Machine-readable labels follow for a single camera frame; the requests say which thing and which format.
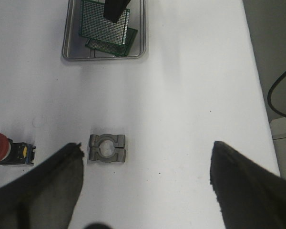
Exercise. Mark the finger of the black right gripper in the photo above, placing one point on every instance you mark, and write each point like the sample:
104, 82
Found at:
113, 9

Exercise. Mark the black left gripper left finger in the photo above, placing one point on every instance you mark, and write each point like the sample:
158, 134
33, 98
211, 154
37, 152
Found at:
45, 197

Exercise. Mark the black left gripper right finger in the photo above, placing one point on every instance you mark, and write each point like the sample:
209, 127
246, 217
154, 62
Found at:
249, 196

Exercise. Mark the green perforated circuit board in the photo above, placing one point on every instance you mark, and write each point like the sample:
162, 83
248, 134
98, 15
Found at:
115, 49

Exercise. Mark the silver metal tray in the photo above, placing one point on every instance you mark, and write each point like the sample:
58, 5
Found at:
74, 49

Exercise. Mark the red emergency stop button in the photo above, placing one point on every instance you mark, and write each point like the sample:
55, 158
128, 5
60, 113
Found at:
12, 153

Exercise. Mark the grey metal pipe clamp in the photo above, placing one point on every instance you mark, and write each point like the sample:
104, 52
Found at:
107, 148

